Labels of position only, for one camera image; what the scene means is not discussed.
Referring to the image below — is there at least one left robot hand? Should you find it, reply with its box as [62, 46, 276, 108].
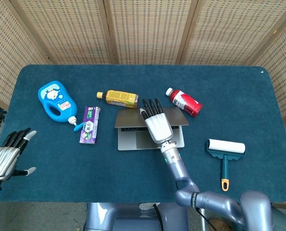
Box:
[0, 128, 37, 181]

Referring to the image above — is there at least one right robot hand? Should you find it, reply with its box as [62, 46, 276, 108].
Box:
[139, 98, 174, 144]

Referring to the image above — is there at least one silver laptop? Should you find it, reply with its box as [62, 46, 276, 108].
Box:
[114, 106, 190, 151]

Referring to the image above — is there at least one red juice bottle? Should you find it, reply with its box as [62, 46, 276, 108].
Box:
[165, 87, 203, 118]

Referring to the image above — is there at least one yellow tea bottle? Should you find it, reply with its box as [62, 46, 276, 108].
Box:
[96, 90, 139, 109]

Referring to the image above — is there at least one purple toothpaste box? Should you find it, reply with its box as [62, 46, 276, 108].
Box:
[79, 106, 101, 145]

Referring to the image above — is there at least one teal lint roller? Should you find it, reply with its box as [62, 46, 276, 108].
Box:
[205, 139, 246, 192]

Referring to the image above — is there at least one teal table cloth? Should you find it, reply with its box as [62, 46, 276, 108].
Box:
[0, 64, 286, 203]

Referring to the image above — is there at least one blue detergent bottle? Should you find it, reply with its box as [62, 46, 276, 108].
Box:
[38, 80, 84, 132]

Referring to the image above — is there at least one blue-grey robot torso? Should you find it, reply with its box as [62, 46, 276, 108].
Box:
[84, 201, 190, 231]

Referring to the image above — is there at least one woven folding screen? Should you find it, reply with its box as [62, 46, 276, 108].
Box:
[0, 0, 286, 161]

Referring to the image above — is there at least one black torso cable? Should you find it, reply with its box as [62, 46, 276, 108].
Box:
[153, 203, 164, 231]

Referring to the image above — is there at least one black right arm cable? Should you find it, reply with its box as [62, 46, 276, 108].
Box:
[174, 180, 215, 231]

